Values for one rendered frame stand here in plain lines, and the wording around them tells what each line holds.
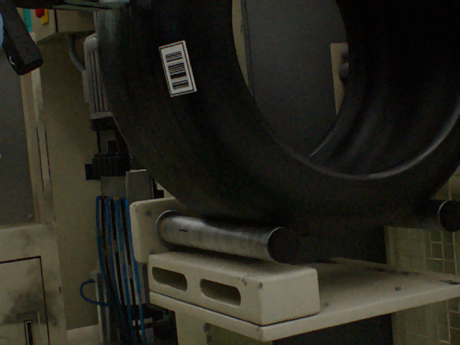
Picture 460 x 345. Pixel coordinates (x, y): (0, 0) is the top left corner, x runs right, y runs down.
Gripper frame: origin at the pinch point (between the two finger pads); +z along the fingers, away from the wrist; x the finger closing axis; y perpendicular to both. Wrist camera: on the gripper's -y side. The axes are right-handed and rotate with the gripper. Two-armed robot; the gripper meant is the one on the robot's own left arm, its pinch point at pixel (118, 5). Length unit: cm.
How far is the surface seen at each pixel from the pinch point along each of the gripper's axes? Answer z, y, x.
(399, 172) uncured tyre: 35.4, -20.3, -11.7
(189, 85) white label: 4.9, -10.7, -10.9
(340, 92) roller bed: 61, -4, 38
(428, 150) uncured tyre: 40.2, -17.2, -11.8
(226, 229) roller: 16.7, -28.4, 1.8
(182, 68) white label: 4.1, -8.6, -10.5
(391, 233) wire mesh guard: 66, -31, 27
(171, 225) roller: 16.5, -28.9, 19.4
